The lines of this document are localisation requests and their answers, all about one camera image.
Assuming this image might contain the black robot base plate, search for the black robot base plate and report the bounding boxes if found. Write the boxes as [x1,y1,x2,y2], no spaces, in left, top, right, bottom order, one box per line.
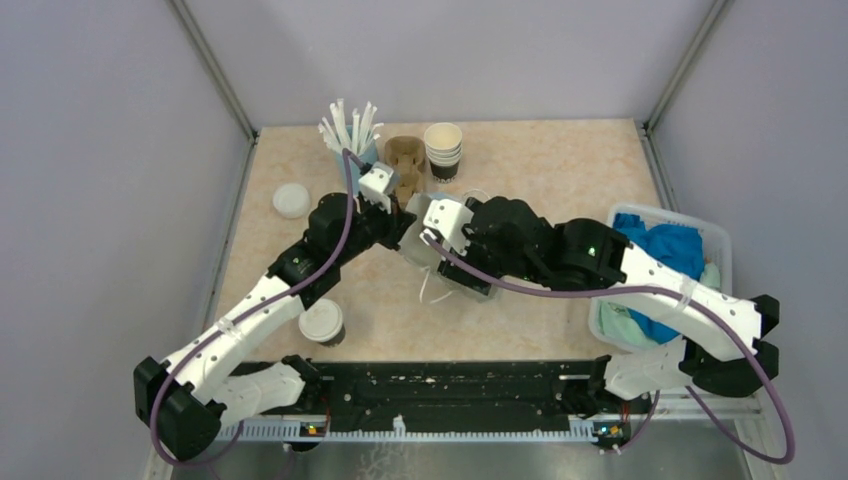
[259,359,650,433]

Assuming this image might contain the white plastic cup lid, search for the white plastic cup lid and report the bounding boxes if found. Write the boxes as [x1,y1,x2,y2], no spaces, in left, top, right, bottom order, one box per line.
[298,299,344,344]

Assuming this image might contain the blue and white paper bag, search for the blue and white paper bag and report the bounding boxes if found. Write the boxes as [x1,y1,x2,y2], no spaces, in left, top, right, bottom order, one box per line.
[399,192,497,305]

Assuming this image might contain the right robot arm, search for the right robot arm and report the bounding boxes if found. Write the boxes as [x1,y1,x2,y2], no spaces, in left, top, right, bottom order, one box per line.
[421,196,779,412]

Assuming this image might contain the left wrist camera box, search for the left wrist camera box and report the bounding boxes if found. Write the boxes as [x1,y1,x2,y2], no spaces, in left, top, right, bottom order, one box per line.
[358,162,400,213]

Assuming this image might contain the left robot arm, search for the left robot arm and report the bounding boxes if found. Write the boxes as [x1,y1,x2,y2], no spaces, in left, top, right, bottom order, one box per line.
[133,193,429,467]

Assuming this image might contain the white plastic basket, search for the white plastic basket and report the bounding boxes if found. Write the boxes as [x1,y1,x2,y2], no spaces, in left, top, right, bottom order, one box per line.
[588,203,732,343]

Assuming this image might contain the blue straw holder cup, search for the blue straw holder cup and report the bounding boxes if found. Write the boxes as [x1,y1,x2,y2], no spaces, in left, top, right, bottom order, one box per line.
[336,145,379,197]

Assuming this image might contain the brown cardboard cup carrier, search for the brown cardboard cup carrier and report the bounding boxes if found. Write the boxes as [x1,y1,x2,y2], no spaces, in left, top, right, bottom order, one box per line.
[383,136,426,207]

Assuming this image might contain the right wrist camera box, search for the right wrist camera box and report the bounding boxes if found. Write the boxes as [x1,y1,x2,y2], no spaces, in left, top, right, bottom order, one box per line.
[422,198,473,256]

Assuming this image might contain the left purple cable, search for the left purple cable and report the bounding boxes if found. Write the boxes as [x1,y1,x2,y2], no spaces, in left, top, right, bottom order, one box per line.
[148,148,372,468]

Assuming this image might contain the light green cloth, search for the light green cloth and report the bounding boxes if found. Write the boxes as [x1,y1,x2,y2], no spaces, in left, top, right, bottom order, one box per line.
[598,261,722,351]

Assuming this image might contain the white wrapped straws bundle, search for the white wrapped straws bundle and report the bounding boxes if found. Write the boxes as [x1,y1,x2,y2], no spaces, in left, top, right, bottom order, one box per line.
[317,98,384,155]

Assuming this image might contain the blue cloth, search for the blue cloth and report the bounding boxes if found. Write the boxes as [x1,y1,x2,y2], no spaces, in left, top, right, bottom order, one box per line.
[613,213,706,347]

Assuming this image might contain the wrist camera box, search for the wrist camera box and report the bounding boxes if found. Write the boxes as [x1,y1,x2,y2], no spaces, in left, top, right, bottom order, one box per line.
[422,198,473,256]
[358,162,400,213]

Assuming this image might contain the stack of paper cups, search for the stack of paper cups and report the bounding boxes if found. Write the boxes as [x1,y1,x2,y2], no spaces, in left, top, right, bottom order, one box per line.
[423,122,463,183]

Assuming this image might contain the stack of white lids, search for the stack of white lids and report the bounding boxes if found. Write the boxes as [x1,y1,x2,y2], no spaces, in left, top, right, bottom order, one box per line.
[272,183,311,220]

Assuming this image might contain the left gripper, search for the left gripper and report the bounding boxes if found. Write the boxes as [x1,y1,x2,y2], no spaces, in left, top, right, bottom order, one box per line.
[334,191,417,266]

